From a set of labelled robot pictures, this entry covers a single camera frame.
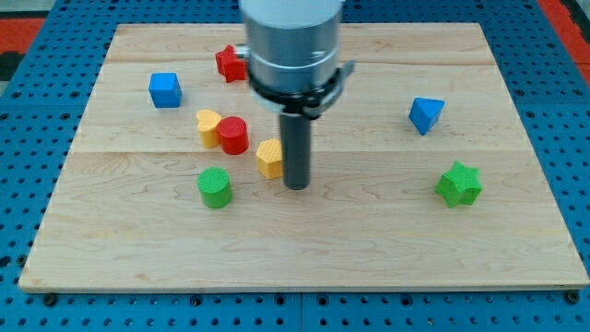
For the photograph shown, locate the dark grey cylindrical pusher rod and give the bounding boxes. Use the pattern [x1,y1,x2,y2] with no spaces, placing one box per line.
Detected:
[278,113,311,190]

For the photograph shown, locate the red star block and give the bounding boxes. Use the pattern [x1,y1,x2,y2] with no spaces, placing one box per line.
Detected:
[215,45,247,83]

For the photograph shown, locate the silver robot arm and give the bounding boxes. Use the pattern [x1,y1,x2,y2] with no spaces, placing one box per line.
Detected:
[238,0,354,190]

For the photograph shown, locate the yellow heart block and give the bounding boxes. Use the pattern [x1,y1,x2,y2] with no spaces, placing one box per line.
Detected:
[195,109,222,148]

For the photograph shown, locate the green star block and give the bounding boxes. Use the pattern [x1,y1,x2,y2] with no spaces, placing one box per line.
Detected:
[435,160,483,208]

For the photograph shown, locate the yellow hexagon block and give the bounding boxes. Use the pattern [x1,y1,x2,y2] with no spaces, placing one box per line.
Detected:
[256,138,283,179]

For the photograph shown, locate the red cylinder block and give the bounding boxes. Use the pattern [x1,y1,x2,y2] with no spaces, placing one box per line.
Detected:
[217,116,249,155]

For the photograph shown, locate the green cylinder block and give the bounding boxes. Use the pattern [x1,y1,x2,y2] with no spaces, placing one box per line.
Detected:
[197,167,232,208]

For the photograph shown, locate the blue triangle block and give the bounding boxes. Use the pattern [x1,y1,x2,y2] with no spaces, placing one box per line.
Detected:
[408,97,445,136]

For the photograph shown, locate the wooden board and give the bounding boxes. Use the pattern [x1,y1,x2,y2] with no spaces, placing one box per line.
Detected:
[19,23,589,293]

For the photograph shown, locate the blue cube block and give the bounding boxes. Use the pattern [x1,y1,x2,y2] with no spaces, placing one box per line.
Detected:
[148,73,183,108]

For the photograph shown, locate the black clamp ring with lever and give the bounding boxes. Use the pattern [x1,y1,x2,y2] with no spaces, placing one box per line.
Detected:
[247,59,357,121]

